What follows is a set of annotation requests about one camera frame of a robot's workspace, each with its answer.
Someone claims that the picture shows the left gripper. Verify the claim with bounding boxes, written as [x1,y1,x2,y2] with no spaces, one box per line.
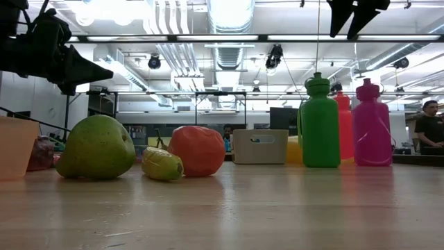
[0,7,114,97]

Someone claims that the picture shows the green toy pear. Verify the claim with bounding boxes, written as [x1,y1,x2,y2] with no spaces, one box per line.
[55,114,137,181]

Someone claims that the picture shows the orange plastic squeeze bottle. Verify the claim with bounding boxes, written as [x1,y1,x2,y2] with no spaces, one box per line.
[333,90,355,161]

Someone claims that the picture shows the green plastic squeeze bottle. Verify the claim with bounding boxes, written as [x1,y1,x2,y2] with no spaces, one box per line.
[297,72,342,169]

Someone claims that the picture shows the yellow toy banana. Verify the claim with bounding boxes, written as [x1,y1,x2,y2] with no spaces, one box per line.
[141,146,185,182]

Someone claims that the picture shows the pink plastic squeeze bottle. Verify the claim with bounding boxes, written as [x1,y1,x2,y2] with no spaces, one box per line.
[351,78,396,167]

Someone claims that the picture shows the orange toy fruit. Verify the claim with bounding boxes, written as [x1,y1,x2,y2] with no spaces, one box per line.
[166,125,227,178]

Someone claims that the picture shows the yellow plastic squeeze bottle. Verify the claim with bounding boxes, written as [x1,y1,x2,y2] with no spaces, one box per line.
[286,135,355,165]

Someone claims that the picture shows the dark purple toy grapes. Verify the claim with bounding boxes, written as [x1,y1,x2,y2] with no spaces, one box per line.
[26,135,56,172]

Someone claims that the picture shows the translucent orange plastic tray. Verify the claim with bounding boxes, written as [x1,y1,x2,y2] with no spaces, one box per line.
[0,115,40,181]

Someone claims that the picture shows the black monitor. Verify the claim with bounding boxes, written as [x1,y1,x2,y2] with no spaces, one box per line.
[269,106,300,137]

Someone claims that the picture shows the person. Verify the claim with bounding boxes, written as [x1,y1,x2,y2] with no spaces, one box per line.
[223,124,234,153]
[413,100,444,156]

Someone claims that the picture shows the grey plastic bin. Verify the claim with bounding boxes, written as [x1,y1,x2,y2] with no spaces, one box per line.
[232,128,290,165]

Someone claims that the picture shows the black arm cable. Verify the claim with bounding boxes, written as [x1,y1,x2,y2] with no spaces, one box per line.
[0,106,71,133]

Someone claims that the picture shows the black overhead camera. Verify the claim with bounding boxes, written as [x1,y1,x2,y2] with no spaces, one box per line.
[264,44,284,70]

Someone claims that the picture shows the silver ventilation duct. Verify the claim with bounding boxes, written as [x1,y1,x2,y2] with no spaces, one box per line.
[207,0,256,109]

